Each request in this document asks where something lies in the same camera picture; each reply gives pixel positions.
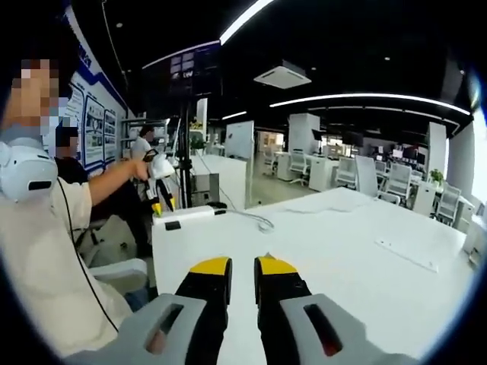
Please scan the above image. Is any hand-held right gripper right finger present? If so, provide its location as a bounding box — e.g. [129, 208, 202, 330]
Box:
[253, 253, 420, 365]

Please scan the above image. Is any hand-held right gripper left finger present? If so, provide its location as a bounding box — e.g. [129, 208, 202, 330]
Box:
[64, 256, 234, 365]

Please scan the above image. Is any white power strip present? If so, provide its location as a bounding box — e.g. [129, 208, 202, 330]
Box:
[152, 205, 218, 229]

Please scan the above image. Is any white power strip cable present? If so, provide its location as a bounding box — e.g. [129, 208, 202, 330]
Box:
[212, 206, 275, 233]

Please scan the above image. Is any straight ceiling light strip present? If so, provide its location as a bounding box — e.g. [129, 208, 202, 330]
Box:
[269, 93, 473, 117]

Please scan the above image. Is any person's left hand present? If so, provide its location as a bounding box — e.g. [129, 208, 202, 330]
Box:
[128, 151, 153, 180]

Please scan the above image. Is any black tripod stand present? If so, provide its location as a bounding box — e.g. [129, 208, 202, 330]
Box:
[178, 101, 196, 208]

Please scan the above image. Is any grey storage shelf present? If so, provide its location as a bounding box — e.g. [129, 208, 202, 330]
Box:
[120, 116, 169, 161]

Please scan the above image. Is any white chair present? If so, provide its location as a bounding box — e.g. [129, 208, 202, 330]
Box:
[88, 258, 150, 290]

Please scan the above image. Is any standing whiteboard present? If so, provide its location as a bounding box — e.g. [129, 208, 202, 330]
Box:
[224, 121, 256, 159]

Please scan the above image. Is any hanging dark screen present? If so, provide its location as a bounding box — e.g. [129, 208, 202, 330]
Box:
[142, 39, 222, 97]

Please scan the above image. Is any white worn device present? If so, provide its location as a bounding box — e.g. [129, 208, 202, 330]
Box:
[0, 136, 59, 203]

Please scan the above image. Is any person's beige shirt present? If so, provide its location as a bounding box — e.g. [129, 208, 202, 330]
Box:
[0, 178, 135, 359]

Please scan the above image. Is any ceiling air conditioner unit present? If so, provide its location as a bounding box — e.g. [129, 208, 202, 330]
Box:
[253, 65, 314, 90]

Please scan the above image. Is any leaning white board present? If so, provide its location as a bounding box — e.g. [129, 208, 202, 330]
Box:
[355, 154, 380, 199]

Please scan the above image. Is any long curved ceiling light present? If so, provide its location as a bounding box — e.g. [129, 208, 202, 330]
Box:
[219, 0, 275, 45]

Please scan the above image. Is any group of white office chairs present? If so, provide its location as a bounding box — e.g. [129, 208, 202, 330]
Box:
[262, 150, 487, 237]

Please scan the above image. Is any blue white wall poster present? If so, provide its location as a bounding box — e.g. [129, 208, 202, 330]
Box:
[65, 6, 129, 171]

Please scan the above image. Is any black device cable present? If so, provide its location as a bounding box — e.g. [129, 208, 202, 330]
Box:
[56, 177, 119, 332]

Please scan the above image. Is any white table cable cover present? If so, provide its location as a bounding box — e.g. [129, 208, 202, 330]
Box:
[374, 236, 441, 273]

